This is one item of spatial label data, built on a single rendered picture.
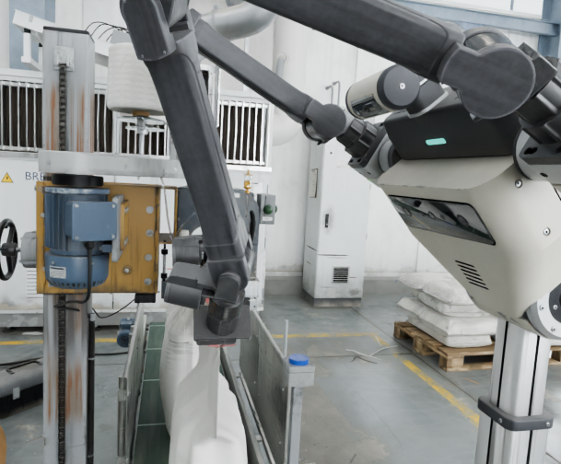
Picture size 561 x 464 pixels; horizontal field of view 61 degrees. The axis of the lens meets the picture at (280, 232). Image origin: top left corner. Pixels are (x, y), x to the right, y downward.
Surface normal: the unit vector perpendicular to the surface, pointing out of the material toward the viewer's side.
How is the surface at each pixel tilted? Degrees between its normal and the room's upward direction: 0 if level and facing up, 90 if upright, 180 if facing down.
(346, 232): 90
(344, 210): 90
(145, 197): 90
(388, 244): 90
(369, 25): 115
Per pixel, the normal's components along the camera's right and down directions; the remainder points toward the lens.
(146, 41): -0.10, 0.56
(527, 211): 0.16, 0.17
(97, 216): 0.61, 0.12
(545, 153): -0.81, -0.52
